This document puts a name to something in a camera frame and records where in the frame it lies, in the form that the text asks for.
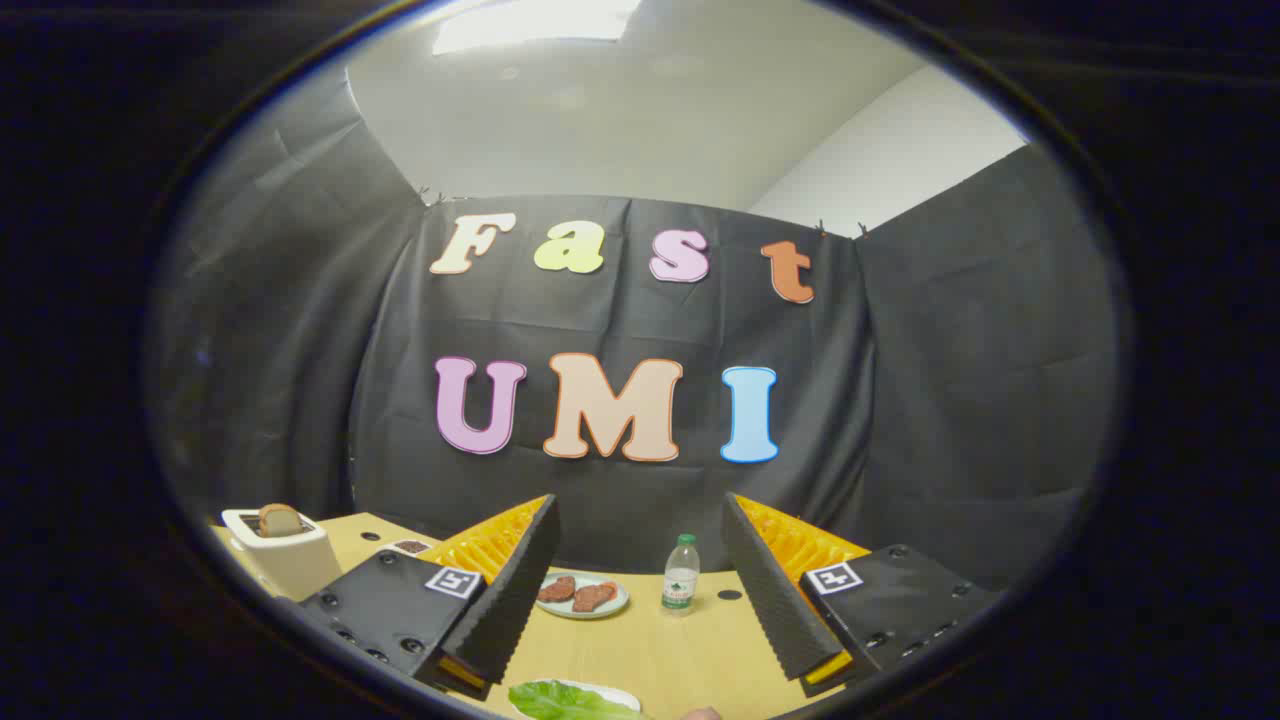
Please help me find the pale green small plate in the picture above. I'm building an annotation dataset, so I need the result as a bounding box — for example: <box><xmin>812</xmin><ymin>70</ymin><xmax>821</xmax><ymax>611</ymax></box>
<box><xmin>536</xmin><ymin>572</ymin><xmax>631</xmax><ymax>621</ymax></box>

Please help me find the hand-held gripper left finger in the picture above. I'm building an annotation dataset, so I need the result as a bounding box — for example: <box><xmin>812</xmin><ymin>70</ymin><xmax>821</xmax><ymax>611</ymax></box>
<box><xmin>300</xmin><ymin>493</ymin><xmax>561</xmax><ymax>701</ymax></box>

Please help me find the green lettuce leaf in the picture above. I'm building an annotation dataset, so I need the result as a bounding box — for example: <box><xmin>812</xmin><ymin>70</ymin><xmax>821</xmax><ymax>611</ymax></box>
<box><xmin>508</xmin><ymin>681</ymin><xmax>641</xmax><ymax>720</ymax></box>

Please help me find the white plate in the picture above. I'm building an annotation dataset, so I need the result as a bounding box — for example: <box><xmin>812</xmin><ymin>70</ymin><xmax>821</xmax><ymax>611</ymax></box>
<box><xmin>508</xmin><ymin>680</ymin><xmax>643</xmax><ymax>720</ymax></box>

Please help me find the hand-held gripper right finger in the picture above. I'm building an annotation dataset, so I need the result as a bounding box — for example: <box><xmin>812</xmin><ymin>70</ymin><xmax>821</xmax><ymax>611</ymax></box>
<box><xmin>722</xmin><ymin>492</ymin><xmax>1003</xmax><ymax>698</ymax></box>

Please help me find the white toaster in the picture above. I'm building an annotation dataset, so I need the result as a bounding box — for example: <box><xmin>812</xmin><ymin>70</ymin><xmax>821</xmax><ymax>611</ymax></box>
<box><xmin>221</xmin><ymin>508</ymin><xmax>343</xmax><ymax>601</ymax></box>

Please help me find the ceiling light panel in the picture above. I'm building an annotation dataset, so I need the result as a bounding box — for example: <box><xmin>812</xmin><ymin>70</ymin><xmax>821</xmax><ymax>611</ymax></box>
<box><xmin>432</xmin><ymin>0</ymin><xmax>641</xmax><ymax>56</ymax></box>

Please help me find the clear plastic water bottle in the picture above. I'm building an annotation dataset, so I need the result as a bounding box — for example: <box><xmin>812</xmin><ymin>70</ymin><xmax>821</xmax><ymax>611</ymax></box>
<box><xmin>661</xmin><ymin>533</ymin><xmax>701</xmax><ymax>612</ymax></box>

